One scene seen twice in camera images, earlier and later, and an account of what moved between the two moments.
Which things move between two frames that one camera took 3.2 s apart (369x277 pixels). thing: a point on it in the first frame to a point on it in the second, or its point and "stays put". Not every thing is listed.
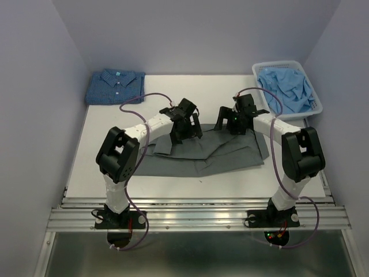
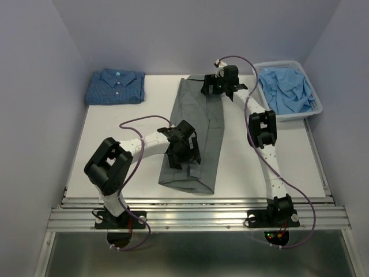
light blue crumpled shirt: [292, 86] stays put
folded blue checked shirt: [113, 86] stays put
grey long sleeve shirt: [218, 150] to [204, 112]
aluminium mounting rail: [78, 213] stays put
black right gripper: [226, 112] to [210, 79]
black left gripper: [176, 137] to [174, 160]
